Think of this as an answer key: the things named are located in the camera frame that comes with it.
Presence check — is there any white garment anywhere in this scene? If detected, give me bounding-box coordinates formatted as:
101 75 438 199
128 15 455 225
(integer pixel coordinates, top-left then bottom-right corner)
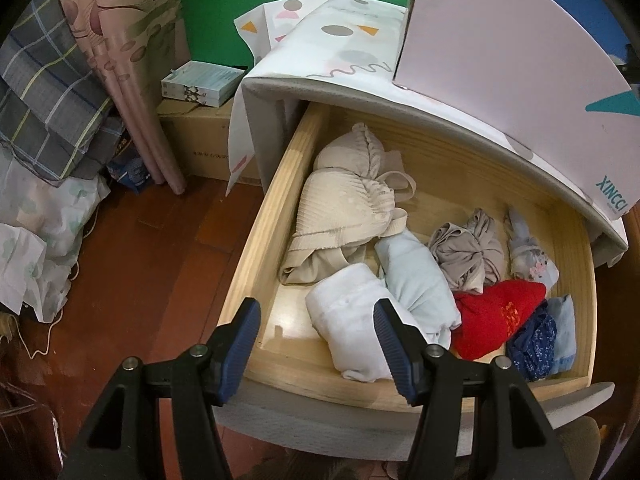
305 263 418 382

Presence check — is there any light blue knit sock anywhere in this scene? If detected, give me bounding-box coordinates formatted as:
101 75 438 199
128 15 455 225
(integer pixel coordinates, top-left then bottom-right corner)
548 295 577 375

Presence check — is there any pale blue garment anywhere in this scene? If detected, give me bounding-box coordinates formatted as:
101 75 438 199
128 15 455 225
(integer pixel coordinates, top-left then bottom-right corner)
374 229 461 349

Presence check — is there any wooden top drawer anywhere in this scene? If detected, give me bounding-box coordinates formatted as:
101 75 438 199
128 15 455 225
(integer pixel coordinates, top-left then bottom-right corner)
211 100 616 463

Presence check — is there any blue floral lace sock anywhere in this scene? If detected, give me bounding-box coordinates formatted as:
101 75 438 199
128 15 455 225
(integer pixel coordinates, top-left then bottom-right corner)
506 206 560 292

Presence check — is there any navy patterned underwear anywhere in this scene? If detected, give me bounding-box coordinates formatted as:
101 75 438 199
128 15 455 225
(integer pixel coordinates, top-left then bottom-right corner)
506 301 556 382

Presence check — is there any red embroidered underwear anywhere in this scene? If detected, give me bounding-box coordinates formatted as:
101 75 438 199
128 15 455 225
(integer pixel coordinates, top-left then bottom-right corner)
452 280 547 361

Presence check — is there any taupe knotted underwear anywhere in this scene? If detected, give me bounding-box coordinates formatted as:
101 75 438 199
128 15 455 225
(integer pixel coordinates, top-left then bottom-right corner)
427 208 506 295

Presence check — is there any white floral bedsheet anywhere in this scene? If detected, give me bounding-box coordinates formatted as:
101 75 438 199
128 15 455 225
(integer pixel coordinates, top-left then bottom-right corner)
0 148 110 323

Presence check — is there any brown cardboard box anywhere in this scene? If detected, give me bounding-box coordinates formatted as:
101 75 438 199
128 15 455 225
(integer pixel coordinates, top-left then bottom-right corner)
156 99 233 181

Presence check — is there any small teal white box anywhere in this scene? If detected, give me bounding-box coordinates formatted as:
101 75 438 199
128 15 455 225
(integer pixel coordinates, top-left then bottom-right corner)
160 61 245 107

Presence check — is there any plaid grey blanket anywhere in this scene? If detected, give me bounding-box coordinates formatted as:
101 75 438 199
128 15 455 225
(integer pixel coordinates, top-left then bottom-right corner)
1 0 125 185

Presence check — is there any patterned white cover sheet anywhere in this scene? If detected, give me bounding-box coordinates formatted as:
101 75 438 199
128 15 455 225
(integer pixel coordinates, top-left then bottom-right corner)
228 0 629 266

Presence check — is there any floral pink curtain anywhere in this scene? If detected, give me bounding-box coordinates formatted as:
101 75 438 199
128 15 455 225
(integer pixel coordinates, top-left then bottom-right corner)
61 0 190 194

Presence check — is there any white XINCCI shoe box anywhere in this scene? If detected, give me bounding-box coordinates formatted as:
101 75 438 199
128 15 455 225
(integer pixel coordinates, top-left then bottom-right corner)
394 0 639 219

